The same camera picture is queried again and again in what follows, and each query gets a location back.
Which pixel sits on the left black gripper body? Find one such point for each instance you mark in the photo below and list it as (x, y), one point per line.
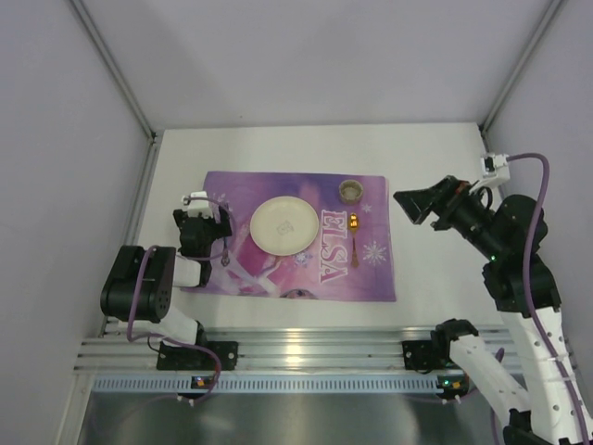
(204, 230)

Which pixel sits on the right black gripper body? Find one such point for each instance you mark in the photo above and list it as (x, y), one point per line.
(444, 202)

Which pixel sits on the iridescent purple fork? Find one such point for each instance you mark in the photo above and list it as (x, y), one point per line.
(225, 255)

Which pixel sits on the gold spoon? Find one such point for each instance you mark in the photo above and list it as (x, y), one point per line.
(353, 227)

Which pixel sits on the small beige cup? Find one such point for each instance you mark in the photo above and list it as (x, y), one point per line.
(350, 192)

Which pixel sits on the cream white plate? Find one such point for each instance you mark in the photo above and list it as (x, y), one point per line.
(284, 226)

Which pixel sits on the purple Elsa placemat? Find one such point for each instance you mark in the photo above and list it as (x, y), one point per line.
(323, 270)

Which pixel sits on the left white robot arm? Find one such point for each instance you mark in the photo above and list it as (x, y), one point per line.
(138, 289)

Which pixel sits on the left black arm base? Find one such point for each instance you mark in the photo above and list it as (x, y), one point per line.
(173, 358)

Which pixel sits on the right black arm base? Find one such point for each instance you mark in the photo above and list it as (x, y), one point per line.
(433, 354)

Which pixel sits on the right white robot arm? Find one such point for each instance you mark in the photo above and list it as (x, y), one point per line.
(547, 408)

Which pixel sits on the left aluminium frame post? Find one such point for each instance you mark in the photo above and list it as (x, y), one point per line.
(83, 15)

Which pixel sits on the aluminium frame post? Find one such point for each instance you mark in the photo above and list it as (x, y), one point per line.
(83, 15)
(520, 65)

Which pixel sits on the aluminium mounting rail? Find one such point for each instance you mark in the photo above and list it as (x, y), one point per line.
(270, 351)

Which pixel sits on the perforated grey cable tray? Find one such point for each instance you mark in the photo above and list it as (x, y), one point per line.
(281, 384)

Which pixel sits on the right aluminium frame post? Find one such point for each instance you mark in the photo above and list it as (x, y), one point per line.
(520, 65)

